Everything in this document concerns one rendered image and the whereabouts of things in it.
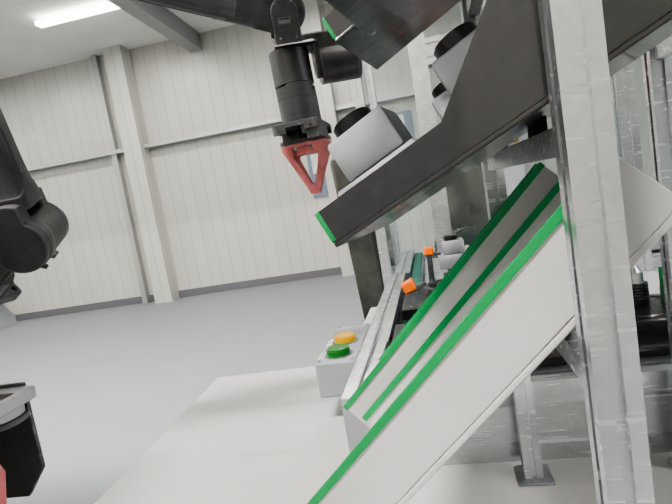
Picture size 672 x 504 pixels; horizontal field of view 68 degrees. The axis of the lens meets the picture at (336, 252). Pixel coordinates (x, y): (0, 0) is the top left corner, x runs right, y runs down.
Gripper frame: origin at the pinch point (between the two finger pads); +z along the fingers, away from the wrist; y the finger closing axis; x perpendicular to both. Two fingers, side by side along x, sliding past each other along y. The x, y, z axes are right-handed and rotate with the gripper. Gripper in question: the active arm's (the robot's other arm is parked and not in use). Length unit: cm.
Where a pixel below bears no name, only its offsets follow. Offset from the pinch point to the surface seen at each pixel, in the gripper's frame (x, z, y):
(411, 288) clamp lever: -10.7, 17.9, 4.5
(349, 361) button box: 1.0, 27.8, 3.4
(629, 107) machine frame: -73, -7, 84
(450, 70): -18.8, -3.9, -39.4
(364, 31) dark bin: -13.1, -11.7, -25.6
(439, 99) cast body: -18.5, -4.6, -24.5
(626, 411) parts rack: -23, 14, -48
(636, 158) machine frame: -73, 7, 84
